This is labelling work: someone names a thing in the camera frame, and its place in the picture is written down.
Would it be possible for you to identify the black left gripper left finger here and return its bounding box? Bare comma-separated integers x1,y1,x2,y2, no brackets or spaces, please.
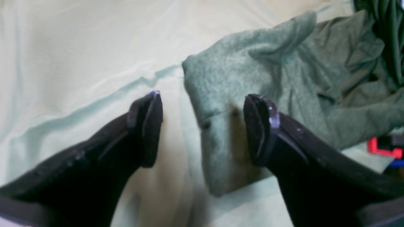
0,91,163,227

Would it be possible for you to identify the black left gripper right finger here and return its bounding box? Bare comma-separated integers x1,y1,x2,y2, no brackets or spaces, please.
243,94,404,227

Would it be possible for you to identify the green long-sleeve T-shirt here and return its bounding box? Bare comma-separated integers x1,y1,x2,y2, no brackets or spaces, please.
182,0,404,196

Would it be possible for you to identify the red black corner clamp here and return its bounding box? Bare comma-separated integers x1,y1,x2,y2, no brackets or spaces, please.
367,135,404,159

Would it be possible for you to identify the light green table cloth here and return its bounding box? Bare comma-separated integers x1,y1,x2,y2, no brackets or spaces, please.
0,0,395,227

